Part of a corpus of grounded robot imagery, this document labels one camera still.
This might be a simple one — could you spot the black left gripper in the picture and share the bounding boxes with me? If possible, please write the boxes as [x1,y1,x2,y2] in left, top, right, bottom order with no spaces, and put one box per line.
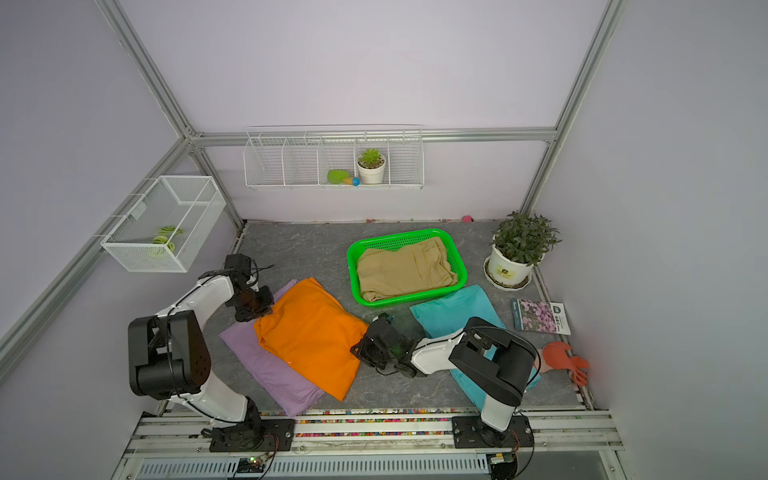
[229,285,275,321]

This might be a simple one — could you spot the khaki pants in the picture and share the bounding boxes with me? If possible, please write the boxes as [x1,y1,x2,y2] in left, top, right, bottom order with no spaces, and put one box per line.
[356,237,459,302]

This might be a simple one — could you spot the orange pants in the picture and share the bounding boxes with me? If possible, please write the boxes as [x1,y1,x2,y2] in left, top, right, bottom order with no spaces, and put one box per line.
[254,278,368,401]

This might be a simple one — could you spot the purple pants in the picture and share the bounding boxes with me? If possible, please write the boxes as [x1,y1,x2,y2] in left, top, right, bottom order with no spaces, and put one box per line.
[219,278,326,418]

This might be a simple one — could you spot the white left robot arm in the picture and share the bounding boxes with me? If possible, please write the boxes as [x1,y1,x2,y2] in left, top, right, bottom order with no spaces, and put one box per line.
[127,253,274,432]

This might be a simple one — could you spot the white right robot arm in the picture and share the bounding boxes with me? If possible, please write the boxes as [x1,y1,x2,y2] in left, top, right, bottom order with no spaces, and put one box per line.
[350,314,541,440]

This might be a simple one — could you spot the teal folded pants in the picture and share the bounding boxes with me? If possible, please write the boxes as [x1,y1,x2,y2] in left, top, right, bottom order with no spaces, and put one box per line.
[410,285,541,410]

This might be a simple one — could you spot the green plastic basket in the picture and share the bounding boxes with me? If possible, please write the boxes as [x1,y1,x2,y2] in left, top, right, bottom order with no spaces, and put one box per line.
[347,228,468,308]

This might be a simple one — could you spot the green item in side basket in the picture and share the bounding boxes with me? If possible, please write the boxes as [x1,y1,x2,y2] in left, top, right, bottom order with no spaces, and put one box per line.
[149,225,185,257]

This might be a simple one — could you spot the white pot saucer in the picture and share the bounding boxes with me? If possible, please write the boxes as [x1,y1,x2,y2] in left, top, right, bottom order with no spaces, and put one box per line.
[483,256,532,292]

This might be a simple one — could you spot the white plant pot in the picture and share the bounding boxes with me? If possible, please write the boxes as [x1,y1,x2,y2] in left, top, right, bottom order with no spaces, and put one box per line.
[489,245,534,286]

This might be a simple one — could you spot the flower cover booklet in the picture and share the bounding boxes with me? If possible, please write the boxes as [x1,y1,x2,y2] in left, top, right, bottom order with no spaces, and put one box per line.
[511,298,571,335]

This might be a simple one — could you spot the green toy on shelf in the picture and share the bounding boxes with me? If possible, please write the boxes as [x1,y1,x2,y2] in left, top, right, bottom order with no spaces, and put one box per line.
[327,169,361,186]

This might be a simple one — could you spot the small potted succulent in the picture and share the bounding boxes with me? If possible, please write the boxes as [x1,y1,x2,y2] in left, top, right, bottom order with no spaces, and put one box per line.
[357,149,387,185]

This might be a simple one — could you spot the green leafy plant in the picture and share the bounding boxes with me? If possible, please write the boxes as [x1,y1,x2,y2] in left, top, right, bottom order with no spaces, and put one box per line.
[492,211,561,266]

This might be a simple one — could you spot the red hand-shaped toy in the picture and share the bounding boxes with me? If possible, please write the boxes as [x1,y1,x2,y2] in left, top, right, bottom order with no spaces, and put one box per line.
[539,341,591,387]

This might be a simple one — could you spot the white wire side basket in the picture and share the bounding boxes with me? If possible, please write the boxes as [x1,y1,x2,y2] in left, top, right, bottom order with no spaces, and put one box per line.
[101,175,225,273]

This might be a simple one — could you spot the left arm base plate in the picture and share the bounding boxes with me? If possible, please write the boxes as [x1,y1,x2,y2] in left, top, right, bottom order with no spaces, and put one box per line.
[201,419,296,453]

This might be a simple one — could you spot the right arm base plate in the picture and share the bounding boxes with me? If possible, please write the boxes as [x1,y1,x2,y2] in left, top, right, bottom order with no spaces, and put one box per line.
[451,415,535,450]

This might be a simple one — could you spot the white wire wall shelf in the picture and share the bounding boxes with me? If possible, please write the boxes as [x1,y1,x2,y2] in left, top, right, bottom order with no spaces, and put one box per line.
[243,124,425,190]

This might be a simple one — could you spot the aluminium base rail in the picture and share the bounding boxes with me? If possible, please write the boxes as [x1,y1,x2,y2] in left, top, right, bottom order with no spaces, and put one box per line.
[112,408,637,479]

